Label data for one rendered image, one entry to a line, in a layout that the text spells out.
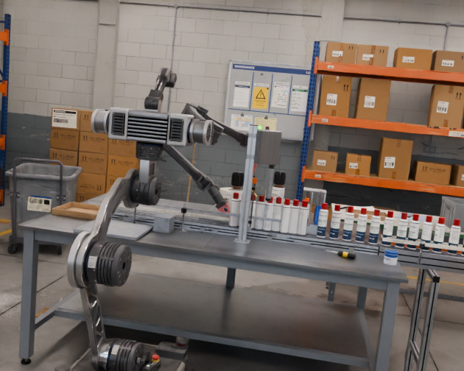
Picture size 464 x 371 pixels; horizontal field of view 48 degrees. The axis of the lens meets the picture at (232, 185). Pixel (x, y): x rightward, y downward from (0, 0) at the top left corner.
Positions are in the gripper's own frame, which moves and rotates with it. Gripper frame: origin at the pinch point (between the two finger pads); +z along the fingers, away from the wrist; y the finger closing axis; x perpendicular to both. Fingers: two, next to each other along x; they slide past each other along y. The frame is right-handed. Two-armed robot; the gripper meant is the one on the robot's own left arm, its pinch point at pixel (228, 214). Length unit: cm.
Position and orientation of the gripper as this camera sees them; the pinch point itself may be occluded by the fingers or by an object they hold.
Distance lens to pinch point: 318.4
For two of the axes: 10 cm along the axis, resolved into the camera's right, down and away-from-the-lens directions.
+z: 5.6, 8.3, 0.6
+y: 1.2, -1.5, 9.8
